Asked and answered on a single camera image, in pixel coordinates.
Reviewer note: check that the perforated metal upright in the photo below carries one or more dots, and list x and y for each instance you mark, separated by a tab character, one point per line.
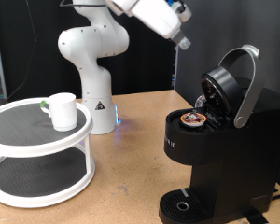
176	71

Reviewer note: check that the black Keurig coffee machine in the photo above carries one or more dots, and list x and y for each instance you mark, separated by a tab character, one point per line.
239	161

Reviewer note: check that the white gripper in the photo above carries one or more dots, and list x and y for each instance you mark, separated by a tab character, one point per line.
155	15

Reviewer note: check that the white two-tier turntable stand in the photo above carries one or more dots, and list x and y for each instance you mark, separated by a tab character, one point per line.
37	124

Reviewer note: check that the orange rimmed white coffee pod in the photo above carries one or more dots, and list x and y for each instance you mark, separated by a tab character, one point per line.
193	119

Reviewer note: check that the grey partition panel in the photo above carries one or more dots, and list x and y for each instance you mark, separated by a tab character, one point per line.
239	25

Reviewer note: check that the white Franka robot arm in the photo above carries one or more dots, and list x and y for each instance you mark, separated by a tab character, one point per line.
95	81

